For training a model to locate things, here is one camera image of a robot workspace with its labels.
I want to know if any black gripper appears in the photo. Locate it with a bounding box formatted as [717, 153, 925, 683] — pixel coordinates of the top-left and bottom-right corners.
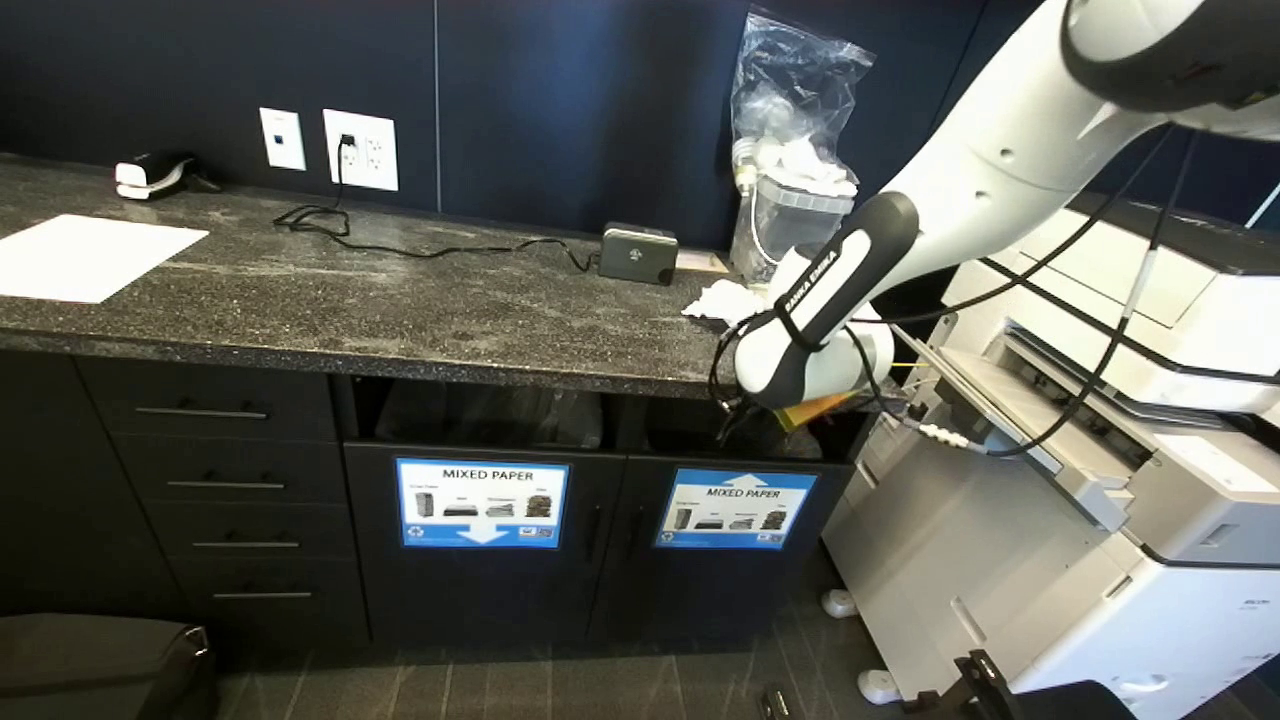
[725, 390, 801, 443]

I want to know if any blue label with up arrow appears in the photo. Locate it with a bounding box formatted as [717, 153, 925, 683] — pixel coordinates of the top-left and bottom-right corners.
[651, 466, 819, 554]

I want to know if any small grey power adapter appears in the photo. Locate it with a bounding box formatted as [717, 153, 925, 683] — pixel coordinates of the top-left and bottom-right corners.
[595, 222, 681, 290]

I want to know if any clear plastic bucket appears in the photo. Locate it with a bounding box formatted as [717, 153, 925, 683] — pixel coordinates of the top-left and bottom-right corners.
[729, 166, 855, 290]

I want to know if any blue label with down arrow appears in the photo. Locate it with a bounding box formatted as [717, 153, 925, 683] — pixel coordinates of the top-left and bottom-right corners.
[393, 454, 571, 554]

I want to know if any clear plastic bag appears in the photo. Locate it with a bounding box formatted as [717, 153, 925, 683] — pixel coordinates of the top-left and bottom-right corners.
[729, 10, 874, 203]

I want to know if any large white office printer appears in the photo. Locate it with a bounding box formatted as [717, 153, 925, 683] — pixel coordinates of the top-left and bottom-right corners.
[814, 191, 1280, 720]

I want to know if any large white outlet plate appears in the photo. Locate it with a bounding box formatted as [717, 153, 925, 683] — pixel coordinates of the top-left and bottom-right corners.
[321, 103, 403, 196]

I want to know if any white power adapter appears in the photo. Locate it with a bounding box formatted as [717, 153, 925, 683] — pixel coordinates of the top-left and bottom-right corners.
[111, 153, 197, 203]

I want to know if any flat white paper sheet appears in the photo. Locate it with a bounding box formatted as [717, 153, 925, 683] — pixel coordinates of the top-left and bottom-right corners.
[0, 212, 210, 308]

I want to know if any plain dark cabinet door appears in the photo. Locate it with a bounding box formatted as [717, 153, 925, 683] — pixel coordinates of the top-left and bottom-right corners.
[0, 353, 177, 619]

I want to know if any black bag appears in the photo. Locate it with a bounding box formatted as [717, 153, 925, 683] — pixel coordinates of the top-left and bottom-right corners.
[0, 614, 222, 720]

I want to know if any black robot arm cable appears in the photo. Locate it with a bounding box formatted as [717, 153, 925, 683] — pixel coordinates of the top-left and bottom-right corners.
[699, 124, 1280, 466]

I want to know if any thin black counter cable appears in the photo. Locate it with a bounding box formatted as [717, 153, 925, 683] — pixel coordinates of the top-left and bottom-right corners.
[273, 202, 605, 278]

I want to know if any dark drawer with handle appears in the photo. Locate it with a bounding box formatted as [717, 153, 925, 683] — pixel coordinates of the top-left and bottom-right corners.
[111, 436, 350, 516]
[131, 506, 365, 578]
[152, 565, 375, 656]
[77, 356, 334, 443]

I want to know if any small white wall plate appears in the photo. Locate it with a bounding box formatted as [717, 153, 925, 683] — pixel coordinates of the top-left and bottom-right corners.
[256, 103, 313, 178]

